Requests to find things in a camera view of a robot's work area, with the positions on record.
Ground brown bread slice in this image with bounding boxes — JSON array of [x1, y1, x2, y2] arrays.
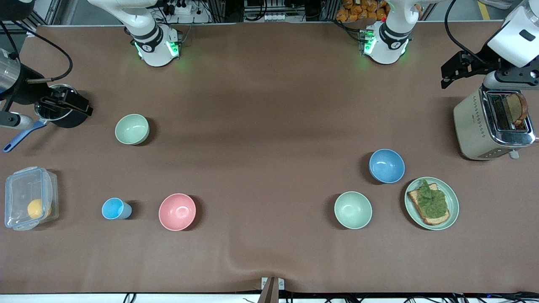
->
[[504, 93, 528, 127]]

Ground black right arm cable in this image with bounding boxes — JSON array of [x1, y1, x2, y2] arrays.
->
[[0, 20, 73, 83]]

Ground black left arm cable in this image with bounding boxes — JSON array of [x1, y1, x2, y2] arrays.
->
[[444, 0, 491, 66]]

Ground aluminium frame post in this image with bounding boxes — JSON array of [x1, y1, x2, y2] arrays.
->
[[34, 0, 70, 27]]

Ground blue cup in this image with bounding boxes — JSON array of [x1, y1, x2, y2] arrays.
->
[[101, 197, 132, 220]]

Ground yellow round fruit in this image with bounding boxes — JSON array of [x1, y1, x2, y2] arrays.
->
[[27, 199, 52, 219]]

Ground brown table mat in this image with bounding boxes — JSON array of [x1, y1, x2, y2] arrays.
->
[[0, 21, 539, 294]]

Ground light green bowl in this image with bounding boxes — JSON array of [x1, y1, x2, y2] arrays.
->
[[115, 114, 150, 146], [334, 191, 373, 230]]

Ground blue bowl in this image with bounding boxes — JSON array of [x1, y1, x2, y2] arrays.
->
[[369, 149, 406, 184]]

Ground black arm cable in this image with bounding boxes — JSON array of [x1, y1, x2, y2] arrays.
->
[[0, 20, 73, 83], [444, 0, 491, 66]]

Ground toast slice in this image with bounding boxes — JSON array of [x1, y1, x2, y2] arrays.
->
[[407, 182, 450, 226]]

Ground green lettuce leaf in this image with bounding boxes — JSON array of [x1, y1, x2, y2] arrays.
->
[[417, 179, 448, 219]]

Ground light green plate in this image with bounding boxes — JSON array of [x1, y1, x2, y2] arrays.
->
[[404, 177, 459, 231]]

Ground cream and chrome toaster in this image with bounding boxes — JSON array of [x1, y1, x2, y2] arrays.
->
[[453, 82, 537, 161]]

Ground glass pot lid blue knob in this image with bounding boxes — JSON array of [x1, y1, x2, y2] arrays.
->
[[35, 84, 79, 122]]

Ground white power strip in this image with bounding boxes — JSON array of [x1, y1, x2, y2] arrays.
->
[[162, 0, 211, 24]]

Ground black saucepan with blue handle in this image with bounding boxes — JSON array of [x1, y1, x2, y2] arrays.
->
[[3, 83, 91, 153]]

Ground clear plastic lidded container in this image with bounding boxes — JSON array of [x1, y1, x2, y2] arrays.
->
[[4, 167, 59, 231]]

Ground pink bowl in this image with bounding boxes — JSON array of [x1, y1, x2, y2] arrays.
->
[[158, 193, 197, 231]]

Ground metal table clamp bracket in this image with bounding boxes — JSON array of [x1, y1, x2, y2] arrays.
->
[[258, 276, 285, 303]]

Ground orange snack bags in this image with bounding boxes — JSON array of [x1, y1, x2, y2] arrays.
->
[[336, 0, 390, 22]]

